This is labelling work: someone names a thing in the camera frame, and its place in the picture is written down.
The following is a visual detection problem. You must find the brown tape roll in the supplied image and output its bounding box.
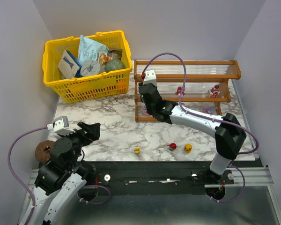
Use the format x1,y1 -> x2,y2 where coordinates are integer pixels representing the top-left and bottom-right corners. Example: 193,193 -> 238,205
35,140 -> 54,163

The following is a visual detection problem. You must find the yellow haired figure toy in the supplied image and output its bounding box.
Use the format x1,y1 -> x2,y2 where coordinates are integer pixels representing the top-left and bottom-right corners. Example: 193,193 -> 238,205
184,144 -> 192,154

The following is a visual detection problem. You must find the purple bunny pink donut toy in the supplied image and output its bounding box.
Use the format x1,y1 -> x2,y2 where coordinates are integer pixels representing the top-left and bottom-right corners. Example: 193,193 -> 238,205
142,106 -> 150,116

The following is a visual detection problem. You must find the yellow blue minion toy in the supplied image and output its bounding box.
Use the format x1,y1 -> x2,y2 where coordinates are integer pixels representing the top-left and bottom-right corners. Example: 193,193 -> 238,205
134,148 -> 140,155

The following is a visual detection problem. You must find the brown snack packet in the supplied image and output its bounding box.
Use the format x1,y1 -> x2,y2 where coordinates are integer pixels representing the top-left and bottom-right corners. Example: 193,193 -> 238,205
99,48 -> 123,66

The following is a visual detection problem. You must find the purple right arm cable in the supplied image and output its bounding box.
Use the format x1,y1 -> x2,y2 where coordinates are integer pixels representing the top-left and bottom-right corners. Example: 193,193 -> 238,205
142,52 -> 259,203

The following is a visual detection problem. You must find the white and blue razor box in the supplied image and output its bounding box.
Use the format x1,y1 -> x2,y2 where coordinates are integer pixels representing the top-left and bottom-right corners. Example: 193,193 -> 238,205
58,50 -> 81,79

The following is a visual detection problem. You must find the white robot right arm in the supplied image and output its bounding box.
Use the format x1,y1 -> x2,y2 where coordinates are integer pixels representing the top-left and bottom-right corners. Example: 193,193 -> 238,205
139,83 -> 246,178

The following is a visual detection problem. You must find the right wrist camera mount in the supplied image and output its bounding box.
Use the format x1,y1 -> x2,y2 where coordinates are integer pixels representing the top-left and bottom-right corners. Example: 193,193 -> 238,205
141,70 -> 157,86

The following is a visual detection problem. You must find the grey wrapped round package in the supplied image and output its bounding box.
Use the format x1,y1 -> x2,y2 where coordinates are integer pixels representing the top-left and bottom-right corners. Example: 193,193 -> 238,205
81,60 -> 102,77

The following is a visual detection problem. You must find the purple bunny pink cup toy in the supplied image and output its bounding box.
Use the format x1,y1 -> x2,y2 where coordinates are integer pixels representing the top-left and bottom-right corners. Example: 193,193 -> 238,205
202,106 -> 218,115

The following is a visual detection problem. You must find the pink bear cake slice toy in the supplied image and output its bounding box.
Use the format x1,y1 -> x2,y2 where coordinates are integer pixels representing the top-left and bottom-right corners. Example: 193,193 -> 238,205
207,84 -> 220,98

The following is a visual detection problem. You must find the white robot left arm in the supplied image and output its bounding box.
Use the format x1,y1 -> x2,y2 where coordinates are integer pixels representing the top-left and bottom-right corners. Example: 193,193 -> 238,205
20,118 -> 101,225

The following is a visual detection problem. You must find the light blue cassava chips bag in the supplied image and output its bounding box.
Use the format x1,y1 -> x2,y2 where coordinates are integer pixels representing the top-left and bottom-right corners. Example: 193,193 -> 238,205
77,35 -> 109,66

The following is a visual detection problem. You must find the green melon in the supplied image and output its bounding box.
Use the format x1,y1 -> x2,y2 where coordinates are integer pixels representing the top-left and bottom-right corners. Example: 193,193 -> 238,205
104,59 -> 126,73

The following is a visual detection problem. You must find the wooden two-tier shelf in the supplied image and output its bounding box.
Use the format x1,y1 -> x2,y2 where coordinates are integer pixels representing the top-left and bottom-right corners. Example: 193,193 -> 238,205
134,60 -> 241,122

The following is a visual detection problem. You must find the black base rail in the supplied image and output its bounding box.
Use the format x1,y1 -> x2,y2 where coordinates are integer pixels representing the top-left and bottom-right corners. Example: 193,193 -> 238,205
86,161 -> 233,197

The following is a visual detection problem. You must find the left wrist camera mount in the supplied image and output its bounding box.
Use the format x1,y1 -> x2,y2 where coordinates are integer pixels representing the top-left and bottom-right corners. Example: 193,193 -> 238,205
53,116 -> 74,136

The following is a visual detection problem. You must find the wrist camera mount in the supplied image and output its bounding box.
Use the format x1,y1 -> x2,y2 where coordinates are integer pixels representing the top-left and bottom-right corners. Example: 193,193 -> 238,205
53,116 -> 74,136
141,70 -> 157,86

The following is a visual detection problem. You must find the red haired figure toy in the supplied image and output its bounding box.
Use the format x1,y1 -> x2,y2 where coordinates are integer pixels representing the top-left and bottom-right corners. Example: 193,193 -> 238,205
168,143 -> 177,151

